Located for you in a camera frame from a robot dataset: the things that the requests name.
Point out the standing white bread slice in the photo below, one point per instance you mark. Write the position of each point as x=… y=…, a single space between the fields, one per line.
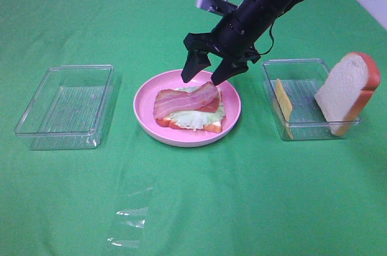
x=347 y=89

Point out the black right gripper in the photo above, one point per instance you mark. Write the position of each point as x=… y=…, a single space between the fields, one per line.
x=228 y=39

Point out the pink round plate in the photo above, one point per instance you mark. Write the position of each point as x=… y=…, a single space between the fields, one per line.
x=166 y=93

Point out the clear plastic container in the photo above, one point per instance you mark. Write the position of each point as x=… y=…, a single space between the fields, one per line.
x=70 y=108
x=301 y=79

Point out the green lettuce leaf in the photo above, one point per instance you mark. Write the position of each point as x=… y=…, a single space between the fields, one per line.
x=199 y=120

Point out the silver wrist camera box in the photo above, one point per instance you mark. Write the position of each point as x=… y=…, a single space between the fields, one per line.
x=218 y=7

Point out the bacon strip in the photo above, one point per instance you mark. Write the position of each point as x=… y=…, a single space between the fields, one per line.
x=184 y=101
x=208 y=106

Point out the green table cloth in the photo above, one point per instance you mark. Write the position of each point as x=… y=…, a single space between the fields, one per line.
x=251 y=193

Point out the clear plastic wrap strip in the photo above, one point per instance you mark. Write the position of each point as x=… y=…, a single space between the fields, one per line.
x=130 y=214

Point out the clear left plastic container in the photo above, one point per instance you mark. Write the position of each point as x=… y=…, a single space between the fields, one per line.
x=70 y=108

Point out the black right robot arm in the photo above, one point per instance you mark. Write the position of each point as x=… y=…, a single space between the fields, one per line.
x=259 y=15

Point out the yellow cheese slice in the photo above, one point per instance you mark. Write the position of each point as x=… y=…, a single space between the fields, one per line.
x=283 y=108

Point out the clear right plastic container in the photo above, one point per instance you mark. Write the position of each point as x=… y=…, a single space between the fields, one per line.
x=301 y=79

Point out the white bread slice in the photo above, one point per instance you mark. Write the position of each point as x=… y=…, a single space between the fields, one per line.
x=347 y=89
x=209 y=107

